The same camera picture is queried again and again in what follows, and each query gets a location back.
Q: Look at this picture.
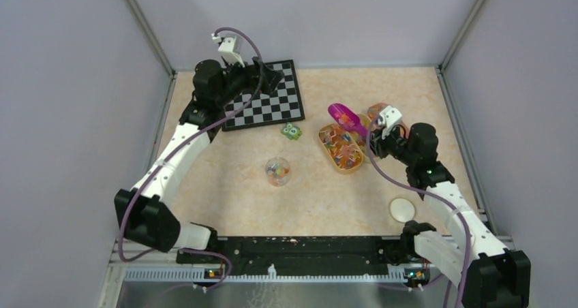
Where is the white round lid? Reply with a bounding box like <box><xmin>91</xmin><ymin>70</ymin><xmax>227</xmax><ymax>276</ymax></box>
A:
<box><xmin>389</xmin><ymin>198</ymin><xmax>416</xmax><ymax>223</ymax></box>

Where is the magenta plastic scoop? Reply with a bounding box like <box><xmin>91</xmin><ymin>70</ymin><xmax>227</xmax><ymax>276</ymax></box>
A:
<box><xmin>327</xmin><ymin>103</ymin><xmax>367</xmax><ymax>137</ymax></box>

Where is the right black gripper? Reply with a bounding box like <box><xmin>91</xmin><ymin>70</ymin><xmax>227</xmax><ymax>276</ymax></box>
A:
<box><xmin>363</xmin><ymin>123</ymin><xmax>416</xmax><ymax>166</ymax></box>

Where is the tray with mixed colourful candies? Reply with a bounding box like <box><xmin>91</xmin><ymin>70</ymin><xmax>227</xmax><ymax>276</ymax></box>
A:
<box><xmin>367</xmin><ymin>103</ymin><xmax>405</xmax><ymax>127</ymax></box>

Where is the tray with yellow gummy candies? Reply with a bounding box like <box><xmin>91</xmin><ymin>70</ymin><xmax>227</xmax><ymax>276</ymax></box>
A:
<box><xmin>350</xmin><ymin>114</ymin><xmax>371</xmax><ymax>164</ymax></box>

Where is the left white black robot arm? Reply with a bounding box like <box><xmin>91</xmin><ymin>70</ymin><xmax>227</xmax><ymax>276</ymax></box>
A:
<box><xmin>114</xmin><ymin>57</ymin><xmax>284</xmax><ymax>263</ymax></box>

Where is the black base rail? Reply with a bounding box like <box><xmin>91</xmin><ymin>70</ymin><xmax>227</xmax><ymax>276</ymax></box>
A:
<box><xmin>176</xmin><ymin>236</ymin><xmax>433</xmax><ymax>279</ymax></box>

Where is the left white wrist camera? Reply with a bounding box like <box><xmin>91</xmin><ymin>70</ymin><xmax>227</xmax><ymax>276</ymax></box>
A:
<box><xmin>211</xmin><ymin>33</ymin><xmax>246</xmax><ymax>67</ymax></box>

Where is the green owl toy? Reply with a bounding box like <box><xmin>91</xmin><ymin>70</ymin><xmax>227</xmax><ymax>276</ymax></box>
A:
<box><xmin>280</xmin><ymin>122</ymin><xmax>303</xmax><ymax>140</ymax></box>

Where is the clear plastic cup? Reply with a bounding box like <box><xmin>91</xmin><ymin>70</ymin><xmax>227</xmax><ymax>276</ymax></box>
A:
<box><xmin>264</xmin><ymin>157</ymin><xmax>291</xmax><ymax>187</ymax></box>

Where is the black white chessboard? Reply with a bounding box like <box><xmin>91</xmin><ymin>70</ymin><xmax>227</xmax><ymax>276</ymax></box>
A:
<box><xmin>222</xmin><ymin>59</ymin><xmax>305</xmax><ymax>132</ymax></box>

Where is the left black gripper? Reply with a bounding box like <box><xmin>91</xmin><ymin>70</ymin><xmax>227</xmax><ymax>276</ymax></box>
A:
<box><xmin>215</xmin><ymin>55</ymin><xmax>283</xmax><ymax>107</ymax></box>

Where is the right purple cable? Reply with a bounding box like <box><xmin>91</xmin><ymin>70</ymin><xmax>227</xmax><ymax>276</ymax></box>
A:
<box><xmin>365</xmin><ymin>116</ymin><xmax>473</xmax><ymax>308</ymax></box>

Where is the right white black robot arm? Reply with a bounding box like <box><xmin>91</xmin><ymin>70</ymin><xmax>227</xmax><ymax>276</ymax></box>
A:
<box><xmin>367</xmin><ymin>119</ymin><xmax>531</xmax><ymax>307</ymax></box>

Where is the purple cable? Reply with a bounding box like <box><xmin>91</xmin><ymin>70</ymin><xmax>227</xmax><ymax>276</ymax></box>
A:
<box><xmin>365</xmin><ymin>116</ymin><xmax>473</xmax><ymax>308</ymax></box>
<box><xmin>117</xmin><ymin>27</ymin><xmax>265</xmax><ymax>293</ymax></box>

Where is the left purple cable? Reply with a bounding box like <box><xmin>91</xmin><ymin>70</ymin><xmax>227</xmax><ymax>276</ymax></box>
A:
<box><xmin>117</xmin><ymin>27</ymin><xmax>265</xmax><ymax>293</ymax></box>

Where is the tray with orange wrapped candies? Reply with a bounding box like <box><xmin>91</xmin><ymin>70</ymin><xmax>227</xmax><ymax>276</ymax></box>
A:
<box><xmin>318</xmin><ymin>123</ymin><xmax>365</xmax><ymax>174</ymax></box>

